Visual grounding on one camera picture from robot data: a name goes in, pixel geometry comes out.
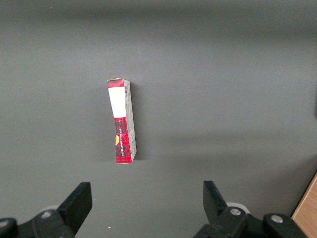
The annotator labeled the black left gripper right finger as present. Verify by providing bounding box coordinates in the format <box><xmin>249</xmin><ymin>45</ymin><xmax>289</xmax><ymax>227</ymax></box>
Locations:
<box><xmin>193</xmin><ymin>180</ymin><xmax>308</xmax><ymax>238</ymax></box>

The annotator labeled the red plaid cardboard box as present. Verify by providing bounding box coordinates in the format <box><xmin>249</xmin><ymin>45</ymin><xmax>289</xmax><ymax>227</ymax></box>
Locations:
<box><xmin>106</xmin><ymin>78</ymin><xmax>138</xmax><ymax>165</ymax></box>

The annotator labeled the wooden two-drawer cabinet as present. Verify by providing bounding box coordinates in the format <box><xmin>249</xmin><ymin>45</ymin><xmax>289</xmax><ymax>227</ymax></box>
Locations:
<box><xmin>291</xmin><ymin>172</ymin><xmax>317</xmax><ymax>238</ymax></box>

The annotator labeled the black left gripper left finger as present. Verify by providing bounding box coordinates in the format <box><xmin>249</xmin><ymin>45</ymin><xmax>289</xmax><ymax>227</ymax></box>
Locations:
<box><xmin>0</xmin><ymin>181</ymin><xmax>93</xmax><ymax>238</ymax></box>

